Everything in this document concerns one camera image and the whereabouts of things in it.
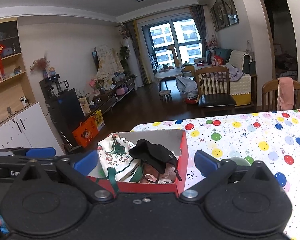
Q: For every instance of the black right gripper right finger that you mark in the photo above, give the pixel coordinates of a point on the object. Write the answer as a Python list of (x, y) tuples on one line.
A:
[(215, 172)]

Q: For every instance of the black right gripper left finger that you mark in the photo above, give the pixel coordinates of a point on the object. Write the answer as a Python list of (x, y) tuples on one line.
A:
[(74, 170)]

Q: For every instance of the christmas print drawstring bag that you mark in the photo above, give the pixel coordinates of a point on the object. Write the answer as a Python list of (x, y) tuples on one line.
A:
[(117, 163)]

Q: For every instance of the pink mesh bath pouf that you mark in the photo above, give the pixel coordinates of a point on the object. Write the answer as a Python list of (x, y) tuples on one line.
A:
[(151, 175)]

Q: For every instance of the black fabric mask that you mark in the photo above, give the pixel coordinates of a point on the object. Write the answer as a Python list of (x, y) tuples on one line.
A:
[(155, 155)]

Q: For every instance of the pale green ceramic mug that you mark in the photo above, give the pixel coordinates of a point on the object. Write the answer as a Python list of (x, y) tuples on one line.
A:
[(240, 161)]

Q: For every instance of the orange gift box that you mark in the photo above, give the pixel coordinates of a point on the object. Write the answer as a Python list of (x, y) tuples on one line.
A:
[(84, 134)]

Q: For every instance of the white cupboard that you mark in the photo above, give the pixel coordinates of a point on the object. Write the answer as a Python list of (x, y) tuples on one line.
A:
[(28, 129)]

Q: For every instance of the red cardboard box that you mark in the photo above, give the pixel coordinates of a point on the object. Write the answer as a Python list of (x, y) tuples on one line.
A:
[(174, 140)]

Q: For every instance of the dark tv cabinet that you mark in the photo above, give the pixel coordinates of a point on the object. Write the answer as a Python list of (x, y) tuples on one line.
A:
[(66, 112)]

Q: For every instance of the balloon print tablecloth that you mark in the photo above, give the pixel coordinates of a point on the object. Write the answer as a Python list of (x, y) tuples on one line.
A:
[(271, 137)]

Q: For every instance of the wooden chair dark seat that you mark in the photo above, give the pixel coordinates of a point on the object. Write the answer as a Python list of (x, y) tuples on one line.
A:
[(213, 84)]

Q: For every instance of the small round stool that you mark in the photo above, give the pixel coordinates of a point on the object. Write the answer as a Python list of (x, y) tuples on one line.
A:
[(165, 95)]

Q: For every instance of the black coffee machine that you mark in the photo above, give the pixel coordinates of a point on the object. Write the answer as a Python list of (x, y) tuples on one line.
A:
[(52, 87)]

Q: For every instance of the sofa with cream cover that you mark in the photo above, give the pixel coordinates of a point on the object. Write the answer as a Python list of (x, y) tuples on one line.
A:
[(242, 74)]

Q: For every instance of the wooden chair with towel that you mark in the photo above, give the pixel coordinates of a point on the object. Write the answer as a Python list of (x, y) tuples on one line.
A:
[(270, 94)]

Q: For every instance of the pink towel on chair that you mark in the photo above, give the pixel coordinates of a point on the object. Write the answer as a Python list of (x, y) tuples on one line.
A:
[(285, 99)]

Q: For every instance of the framed wall pictures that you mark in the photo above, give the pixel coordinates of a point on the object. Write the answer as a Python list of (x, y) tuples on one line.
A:
[(224, 14)]

